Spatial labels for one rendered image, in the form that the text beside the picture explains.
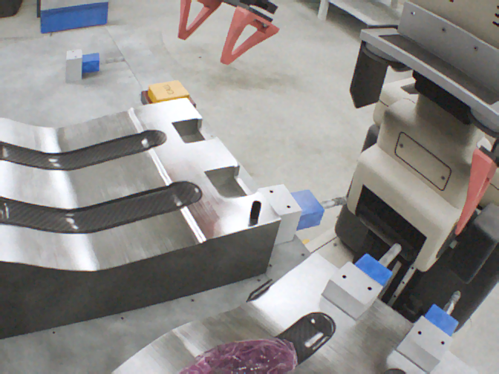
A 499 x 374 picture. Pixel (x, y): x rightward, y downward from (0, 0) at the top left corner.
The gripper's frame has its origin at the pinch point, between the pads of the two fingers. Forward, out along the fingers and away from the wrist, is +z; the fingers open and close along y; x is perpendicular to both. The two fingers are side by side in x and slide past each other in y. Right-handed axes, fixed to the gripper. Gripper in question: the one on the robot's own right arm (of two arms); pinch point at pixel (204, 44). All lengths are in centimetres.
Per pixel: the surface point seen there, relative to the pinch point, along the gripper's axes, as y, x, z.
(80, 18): -285, 118, 42
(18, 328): 14.7, -22.5, 31.8
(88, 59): -36.8, 5.3, 14.7
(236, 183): 12.8, 3.3, 12.4
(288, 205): 17.6, 8.0, 12.0
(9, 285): 15.0, -24.8, 24.5
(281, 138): -78, 147, 37
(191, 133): 1.0, 5.2, 12.1
